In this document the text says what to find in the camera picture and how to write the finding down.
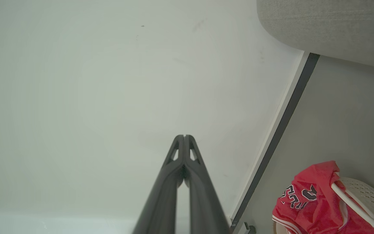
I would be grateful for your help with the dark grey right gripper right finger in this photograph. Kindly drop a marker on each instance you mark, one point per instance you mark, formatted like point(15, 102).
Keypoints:
point(205, 204)

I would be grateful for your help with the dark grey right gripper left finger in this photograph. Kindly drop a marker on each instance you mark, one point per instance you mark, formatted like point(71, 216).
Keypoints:
point(161, 201)

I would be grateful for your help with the red basketball jersey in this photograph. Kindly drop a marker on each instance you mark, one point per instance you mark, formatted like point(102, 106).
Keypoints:
point(317, 211)

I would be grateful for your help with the white laundry basket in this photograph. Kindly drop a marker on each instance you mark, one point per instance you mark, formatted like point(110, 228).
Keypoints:
point(370, 196)

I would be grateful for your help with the dark baseboard strip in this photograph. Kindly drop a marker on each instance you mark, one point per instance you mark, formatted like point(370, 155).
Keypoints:
point(281, 130)

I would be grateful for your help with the grey carpet mat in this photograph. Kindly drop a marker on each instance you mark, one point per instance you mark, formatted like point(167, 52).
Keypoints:
point(330, 26)

